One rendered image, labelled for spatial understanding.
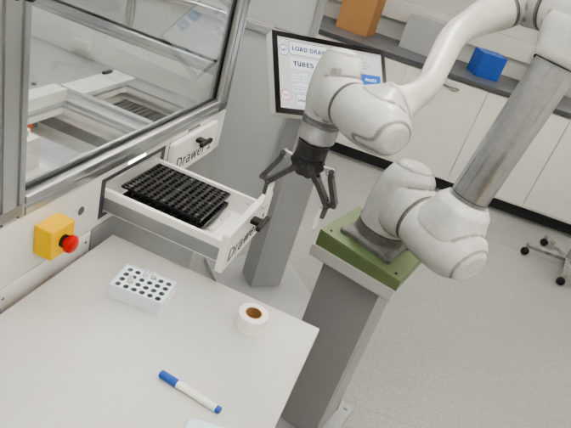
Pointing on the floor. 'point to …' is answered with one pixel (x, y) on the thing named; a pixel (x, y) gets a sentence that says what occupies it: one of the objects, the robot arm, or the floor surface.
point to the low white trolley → (142, 351)
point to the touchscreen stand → (274, 242)
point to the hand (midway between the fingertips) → (290, 213)
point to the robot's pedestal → (335, 340)
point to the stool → (552, 256)
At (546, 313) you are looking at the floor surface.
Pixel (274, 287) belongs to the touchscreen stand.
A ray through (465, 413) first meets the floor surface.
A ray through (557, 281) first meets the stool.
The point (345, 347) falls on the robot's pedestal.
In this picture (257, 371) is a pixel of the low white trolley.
